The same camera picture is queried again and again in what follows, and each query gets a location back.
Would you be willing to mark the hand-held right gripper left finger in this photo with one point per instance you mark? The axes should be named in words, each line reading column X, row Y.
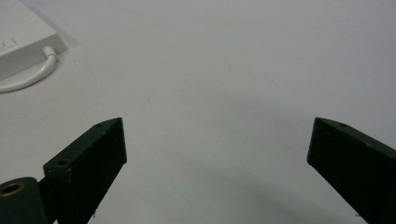
column 90, row 165

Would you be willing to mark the white power strip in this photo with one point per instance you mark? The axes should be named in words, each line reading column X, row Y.
column 21, row 40

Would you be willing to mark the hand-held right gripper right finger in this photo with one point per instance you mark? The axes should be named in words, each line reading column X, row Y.
column 351, row 168

